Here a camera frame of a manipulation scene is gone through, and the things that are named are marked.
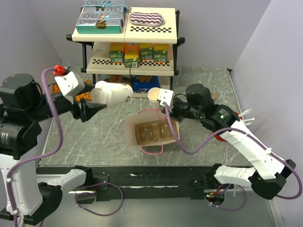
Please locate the single cardboard cup carrier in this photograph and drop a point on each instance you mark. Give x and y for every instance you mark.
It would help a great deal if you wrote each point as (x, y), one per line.
(153, 133)

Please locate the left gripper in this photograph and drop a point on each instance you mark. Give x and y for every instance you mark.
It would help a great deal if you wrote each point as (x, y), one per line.
(88, 109)

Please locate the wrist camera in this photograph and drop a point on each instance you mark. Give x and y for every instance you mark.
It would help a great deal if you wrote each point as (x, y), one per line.
(69, 83)
(165, 96)

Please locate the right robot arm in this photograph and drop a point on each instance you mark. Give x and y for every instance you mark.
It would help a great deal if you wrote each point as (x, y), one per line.
(268, 173)

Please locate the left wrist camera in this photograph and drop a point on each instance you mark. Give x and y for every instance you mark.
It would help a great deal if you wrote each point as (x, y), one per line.
(69, 83)

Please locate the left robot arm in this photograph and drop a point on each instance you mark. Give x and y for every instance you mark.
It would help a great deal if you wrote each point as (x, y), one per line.
(23, 107)

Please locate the wavy striped sleep mask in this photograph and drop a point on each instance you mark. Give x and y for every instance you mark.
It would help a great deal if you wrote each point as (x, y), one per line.
(147, 19)

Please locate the orange chip bag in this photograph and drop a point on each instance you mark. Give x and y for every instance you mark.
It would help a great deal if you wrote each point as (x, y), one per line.
(86, 95)

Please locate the blue tortilla chip bag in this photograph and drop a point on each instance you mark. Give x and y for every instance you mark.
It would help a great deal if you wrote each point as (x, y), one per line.
(144, 83)

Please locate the cream three-tier shelf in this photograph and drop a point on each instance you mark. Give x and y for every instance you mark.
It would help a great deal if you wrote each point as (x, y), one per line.
(95, 58)

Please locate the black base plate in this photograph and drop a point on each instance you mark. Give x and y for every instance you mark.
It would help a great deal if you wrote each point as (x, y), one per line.
(150, 182)

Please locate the green juice carton middle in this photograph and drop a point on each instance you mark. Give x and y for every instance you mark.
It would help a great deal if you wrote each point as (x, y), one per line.
(146, 51)

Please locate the green juice carton right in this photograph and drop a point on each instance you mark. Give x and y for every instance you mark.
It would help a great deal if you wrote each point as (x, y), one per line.
(160, 53)

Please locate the brown chip bag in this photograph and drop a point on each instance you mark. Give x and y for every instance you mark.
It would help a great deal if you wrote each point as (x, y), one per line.
(119, 79)

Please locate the white paper cup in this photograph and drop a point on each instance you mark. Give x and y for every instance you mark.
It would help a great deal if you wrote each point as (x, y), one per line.
(118, 93)

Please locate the green juice carton left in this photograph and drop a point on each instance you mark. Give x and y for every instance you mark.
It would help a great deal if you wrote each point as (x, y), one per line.
(116, 52)

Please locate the orange yellow juice carton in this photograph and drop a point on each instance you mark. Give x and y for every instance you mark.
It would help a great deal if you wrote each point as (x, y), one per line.
(131, 56)

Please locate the green juice carton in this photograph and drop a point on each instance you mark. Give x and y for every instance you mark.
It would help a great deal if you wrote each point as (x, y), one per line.
(146, 51)
(116, 52)
(160, 53)

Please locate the teal box front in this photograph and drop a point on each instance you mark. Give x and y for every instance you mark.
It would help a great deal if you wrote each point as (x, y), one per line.
(99, 26)

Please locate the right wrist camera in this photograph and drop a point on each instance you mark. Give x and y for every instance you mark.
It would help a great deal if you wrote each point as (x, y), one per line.
(165, 96)

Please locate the teal box back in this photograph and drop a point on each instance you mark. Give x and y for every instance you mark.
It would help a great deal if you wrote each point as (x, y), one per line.
(107, 3)

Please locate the teal box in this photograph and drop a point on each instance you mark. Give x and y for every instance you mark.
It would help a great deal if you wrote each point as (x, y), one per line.
(107, 3)
(99, 26)
(95, 15)
(95, 9)

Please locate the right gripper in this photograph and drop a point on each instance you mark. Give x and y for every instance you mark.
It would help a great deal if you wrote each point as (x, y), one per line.
(172, 110)

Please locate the white plastic lid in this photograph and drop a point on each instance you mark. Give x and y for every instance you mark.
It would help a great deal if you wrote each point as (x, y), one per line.
(100, 94)

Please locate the pink white paper bag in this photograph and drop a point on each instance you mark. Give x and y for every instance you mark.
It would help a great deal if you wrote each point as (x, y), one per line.
(148, 115)

